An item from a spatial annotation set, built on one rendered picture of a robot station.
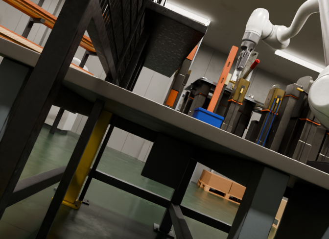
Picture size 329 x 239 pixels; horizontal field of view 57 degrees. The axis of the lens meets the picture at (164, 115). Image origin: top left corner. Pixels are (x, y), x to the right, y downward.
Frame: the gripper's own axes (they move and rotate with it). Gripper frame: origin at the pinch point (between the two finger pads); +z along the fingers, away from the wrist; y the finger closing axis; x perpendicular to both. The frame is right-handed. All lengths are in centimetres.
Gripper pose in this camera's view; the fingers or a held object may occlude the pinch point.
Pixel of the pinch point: (236, 76)
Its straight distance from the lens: 177.3
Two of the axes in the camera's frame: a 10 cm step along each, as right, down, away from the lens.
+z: -3.8, 9.2, -0.8
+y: -1.1, 0.4, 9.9
